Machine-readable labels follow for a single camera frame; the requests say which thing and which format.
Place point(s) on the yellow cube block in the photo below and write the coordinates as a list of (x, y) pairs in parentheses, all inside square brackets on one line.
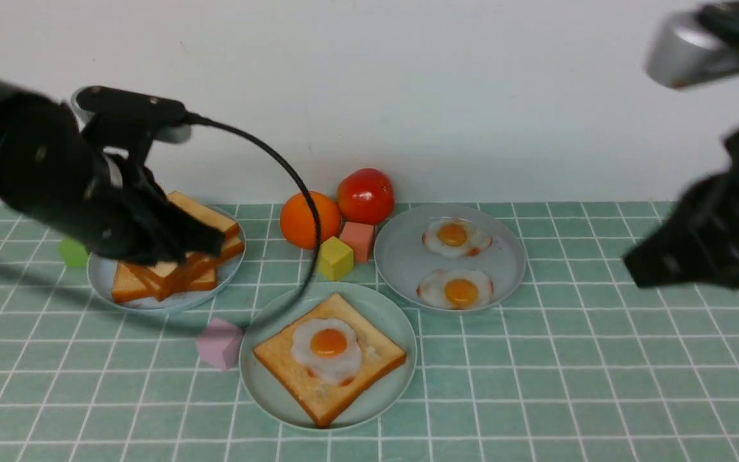
[(336, 259)]

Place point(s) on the salmon cube block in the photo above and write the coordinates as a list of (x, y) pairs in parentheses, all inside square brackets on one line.
[(359, 237)]

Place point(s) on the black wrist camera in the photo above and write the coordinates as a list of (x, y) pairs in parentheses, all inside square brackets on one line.
[(129, 121)]

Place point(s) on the pink cube block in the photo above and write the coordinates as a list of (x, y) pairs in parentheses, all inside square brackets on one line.
[(219, 344)]

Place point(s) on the orange fruit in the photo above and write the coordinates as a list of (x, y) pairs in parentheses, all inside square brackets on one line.
[(297, 223)]

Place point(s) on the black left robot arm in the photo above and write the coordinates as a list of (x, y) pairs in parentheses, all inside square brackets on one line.
[(91, 183)]

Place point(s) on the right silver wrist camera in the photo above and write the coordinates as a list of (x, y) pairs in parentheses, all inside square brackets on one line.
[(696, 47)]

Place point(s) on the light blue bread plate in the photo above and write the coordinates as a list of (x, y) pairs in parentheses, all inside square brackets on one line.
[(101, 274)]

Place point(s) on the red tomato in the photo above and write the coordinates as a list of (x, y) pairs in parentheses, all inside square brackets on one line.
[(366, 196)]

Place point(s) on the grey egg plate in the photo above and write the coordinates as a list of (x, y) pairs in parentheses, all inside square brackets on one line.
[(402, 261)]

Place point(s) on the mint green centre plate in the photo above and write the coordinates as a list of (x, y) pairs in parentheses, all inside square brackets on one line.
[(389, 385)]

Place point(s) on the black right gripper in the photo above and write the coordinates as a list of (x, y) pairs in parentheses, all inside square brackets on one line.
[(699, 242)]

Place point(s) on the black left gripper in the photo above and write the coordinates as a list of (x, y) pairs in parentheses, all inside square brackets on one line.
[(50, 174)]

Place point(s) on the green cube block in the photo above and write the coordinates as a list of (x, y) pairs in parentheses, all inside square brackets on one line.
[(73, 253)]

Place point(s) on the fried egg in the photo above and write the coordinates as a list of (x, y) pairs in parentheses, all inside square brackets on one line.
[(455, 238), (328, 348), (456, 289)]

